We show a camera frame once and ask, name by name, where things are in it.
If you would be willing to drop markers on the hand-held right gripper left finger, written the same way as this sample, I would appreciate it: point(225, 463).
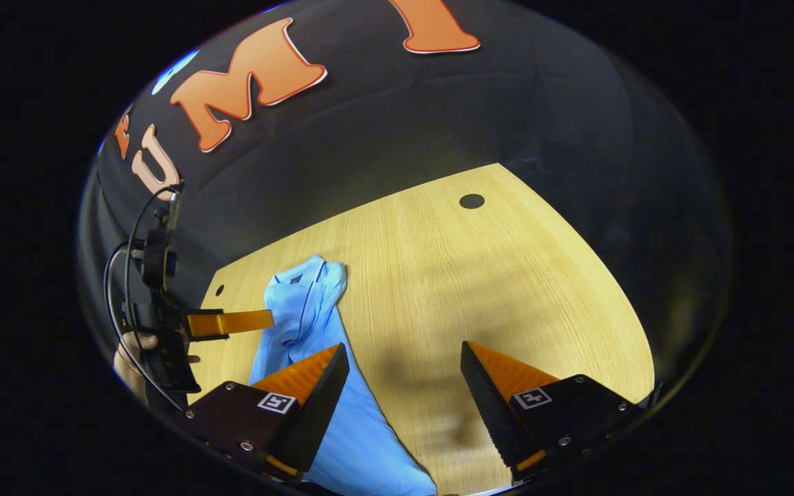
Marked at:
point(318, 406)

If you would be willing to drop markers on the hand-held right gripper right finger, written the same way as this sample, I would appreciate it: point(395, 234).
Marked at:
point(490, 406)

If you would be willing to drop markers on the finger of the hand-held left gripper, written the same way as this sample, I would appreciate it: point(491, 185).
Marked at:
point(231, 322)

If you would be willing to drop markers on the light blue T-shirt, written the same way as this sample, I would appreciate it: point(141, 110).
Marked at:
point(362, 441)

